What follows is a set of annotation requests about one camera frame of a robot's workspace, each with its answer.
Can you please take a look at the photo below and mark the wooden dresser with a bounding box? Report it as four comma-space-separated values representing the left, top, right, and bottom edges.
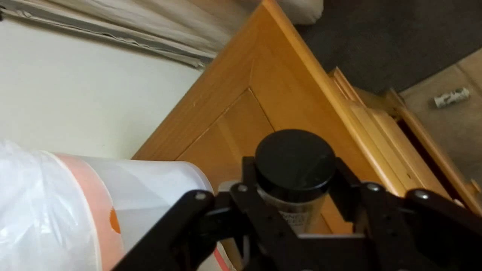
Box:
132, 0, 482, 271

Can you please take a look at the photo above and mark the middle-sized wooden drawer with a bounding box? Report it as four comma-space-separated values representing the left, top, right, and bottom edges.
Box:
350, 96, 453, 201

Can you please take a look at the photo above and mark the white baseboard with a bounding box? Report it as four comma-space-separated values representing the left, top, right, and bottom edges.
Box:
275, 0, 325, 25

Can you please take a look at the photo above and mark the spice bottle with black cap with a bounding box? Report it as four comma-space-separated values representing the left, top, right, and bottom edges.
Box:
252, 127, 338, 236

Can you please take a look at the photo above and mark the grey curtain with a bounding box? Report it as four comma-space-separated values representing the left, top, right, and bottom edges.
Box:
0, 0, 263, 69

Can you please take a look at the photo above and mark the small white floor object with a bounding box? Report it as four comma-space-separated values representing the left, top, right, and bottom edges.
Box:
432, 85, 472, 109

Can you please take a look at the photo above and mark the short wooden drawer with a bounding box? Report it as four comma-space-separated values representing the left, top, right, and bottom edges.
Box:
383, 88, 482, 216

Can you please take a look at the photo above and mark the translucent white trash bin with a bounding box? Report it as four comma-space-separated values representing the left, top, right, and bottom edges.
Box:
94, 156, 237, 271

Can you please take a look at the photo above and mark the white trash bin with bag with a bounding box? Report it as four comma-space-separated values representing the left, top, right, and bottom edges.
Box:
0, 138, 126, 271

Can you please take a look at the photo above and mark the wide wooden drawer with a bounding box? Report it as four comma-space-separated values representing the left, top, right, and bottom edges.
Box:
328, 66, 409, 198

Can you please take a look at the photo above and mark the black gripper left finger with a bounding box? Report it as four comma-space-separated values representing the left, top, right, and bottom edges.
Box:
111, 156, 298, 271

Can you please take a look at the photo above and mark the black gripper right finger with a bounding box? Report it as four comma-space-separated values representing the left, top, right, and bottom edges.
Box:
323, 156, 482, 271

